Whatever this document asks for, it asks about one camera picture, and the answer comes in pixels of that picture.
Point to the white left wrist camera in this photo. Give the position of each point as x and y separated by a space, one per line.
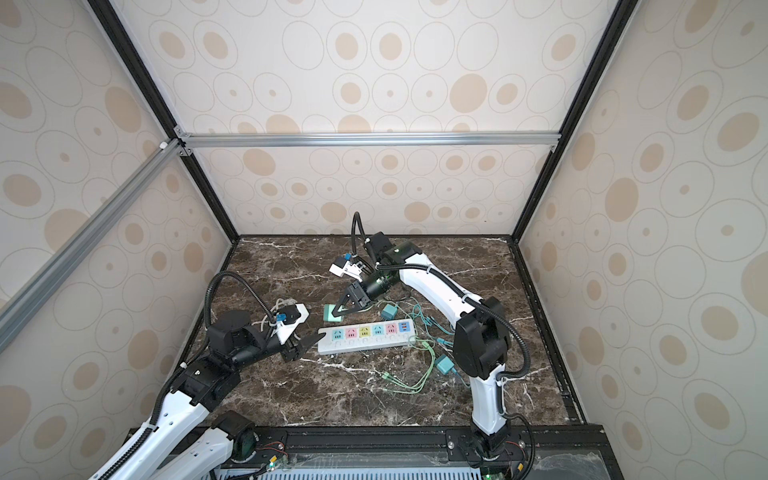
287 319

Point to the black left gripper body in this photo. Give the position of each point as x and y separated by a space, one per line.
262 345

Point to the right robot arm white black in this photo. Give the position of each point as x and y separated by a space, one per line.
486 346

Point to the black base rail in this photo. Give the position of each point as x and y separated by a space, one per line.
548 452

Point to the aluminium crossbar back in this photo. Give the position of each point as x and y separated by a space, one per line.
372 139

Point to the teal plug adapter near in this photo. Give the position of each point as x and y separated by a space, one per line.
445 365

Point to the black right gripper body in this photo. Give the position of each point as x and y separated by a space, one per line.
358 293

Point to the light green plug adapter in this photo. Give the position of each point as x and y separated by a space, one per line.
329 316

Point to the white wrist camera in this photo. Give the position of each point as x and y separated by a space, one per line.
287 319
350 265

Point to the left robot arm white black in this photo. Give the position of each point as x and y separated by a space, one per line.
199 386

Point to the teal plug adapter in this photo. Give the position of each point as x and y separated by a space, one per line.
389 312
445 365

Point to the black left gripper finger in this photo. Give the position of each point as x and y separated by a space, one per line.
291 352
308 341

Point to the aluminium crossbar left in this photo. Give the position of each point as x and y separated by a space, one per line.
28 301

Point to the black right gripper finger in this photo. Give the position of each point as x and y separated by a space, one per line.
350 291
349 306

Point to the teal plug adapter far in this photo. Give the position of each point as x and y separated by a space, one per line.
389 312

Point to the white power strip coloured sockets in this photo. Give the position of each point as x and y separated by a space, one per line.
364 337

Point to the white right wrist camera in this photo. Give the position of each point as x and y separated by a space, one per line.
350 265

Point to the aluminium crossbar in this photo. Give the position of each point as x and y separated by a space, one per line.
372 139
28 301

